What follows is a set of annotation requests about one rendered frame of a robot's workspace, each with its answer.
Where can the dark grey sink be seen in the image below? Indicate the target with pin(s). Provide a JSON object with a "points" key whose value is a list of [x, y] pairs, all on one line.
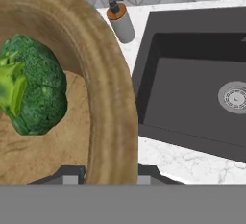
{"points": [[192, 90]]}

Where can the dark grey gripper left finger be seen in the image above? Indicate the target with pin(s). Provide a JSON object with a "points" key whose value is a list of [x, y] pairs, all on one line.
{"points": [[71, 174]]}

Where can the wooden bowl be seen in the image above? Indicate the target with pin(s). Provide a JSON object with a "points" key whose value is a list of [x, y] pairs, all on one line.
{"points": [[96, 83]]}

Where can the green broccoli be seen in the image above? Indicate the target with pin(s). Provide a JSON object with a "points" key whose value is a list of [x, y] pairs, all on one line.
{"points": [[38, 87]]}

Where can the grey soap dispenser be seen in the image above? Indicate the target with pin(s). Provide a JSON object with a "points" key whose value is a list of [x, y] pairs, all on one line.
{"points": [[123, 22]]}

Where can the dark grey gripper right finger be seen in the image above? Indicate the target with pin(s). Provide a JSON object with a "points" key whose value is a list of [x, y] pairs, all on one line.
{"points": [[148, 174]]}

